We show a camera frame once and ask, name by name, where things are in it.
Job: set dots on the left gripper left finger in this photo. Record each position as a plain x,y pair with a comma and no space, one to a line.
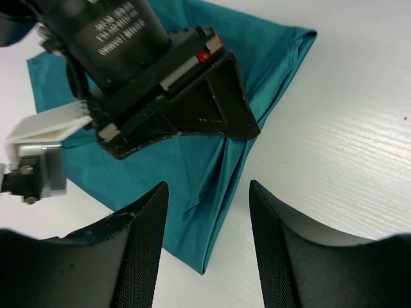
113,262

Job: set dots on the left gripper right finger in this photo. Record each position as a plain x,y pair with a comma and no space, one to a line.
305,263

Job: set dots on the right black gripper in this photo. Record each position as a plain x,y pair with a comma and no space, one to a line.
141,84

